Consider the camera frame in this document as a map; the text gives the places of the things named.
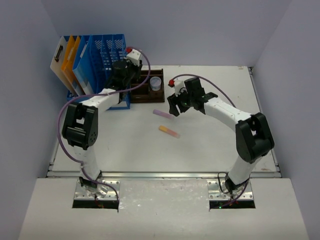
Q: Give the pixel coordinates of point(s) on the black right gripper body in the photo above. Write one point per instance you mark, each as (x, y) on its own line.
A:
(184, 100)

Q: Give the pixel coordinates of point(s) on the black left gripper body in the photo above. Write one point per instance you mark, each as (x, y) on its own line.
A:
(135, 70)

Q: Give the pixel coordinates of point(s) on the pink eraser stick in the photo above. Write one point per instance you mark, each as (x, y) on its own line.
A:
(162, 114)

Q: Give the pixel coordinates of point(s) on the small clear round container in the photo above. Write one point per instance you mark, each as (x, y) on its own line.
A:
(155, 83)

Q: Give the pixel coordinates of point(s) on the blue folder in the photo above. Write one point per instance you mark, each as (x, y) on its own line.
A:
(82, 68)

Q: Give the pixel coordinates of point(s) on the orange binder folder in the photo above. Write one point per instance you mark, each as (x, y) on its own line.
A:
(68, 63)

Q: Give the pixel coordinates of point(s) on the white clipboard with metal clip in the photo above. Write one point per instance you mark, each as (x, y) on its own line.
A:
(57, 62)

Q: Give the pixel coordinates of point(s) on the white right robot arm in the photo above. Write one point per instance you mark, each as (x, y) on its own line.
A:
(253, 137)

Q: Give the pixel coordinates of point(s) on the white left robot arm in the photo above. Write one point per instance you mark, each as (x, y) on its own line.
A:
(81, 123)

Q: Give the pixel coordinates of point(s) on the dark brown wooden organizer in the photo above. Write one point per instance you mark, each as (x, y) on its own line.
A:
(145, 93)

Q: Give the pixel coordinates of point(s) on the blue plastic file rack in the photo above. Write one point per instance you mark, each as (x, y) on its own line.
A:
(104, 50)

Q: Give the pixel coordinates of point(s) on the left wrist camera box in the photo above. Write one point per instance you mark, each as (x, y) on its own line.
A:
(134, 56)

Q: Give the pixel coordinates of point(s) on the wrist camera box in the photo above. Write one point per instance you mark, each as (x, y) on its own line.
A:
(177, 84)
(134, 56)

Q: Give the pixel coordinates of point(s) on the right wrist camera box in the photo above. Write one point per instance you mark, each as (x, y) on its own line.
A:
(177, 84)

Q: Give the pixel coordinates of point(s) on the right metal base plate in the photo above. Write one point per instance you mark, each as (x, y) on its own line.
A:
(218, 191)

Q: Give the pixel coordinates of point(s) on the metal base plate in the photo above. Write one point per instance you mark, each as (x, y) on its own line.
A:
(218, 191)
(102, 193)

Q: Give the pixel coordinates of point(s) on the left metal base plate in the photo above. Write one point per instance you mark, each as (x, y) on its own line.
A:
(102, 193)

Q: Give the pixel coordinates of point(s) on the metal rail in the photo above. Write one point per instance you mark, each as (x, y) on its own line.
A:
(137, 174)

